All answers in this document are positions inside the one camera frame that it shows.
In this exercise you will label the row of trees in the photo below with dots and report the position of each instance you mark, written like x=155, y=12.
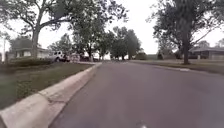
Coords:
x=110, y=41

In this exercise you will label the grey asphalt road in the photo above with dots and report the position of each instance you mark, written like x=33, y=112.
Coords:
x=143, y=93

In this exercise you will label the white vehicle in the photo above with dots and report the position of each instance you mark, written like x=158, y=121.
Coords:
x=60, y=56

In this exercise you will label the large tree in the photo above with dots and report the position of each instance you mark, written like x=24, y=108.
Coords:
x=185, y=30
x=35, y=36

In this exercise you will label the pale concrete kerb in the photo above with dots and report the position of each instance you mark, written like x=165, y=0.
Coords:
x=40, y=103

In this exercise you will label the grass verge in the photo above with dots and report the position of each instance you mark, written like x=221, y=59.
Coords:
x=200, y=65
x=30, y=80

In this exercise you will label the hedge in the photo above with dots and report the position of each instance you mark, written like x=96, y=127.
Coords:
x=28, y=62

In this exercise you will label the white house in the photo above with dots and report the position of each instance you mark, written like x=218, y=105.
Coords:
x=26, y=51

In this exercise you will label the low dark-roofed house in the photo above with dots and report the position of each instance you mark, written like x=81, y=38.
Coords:
x=208, y=52

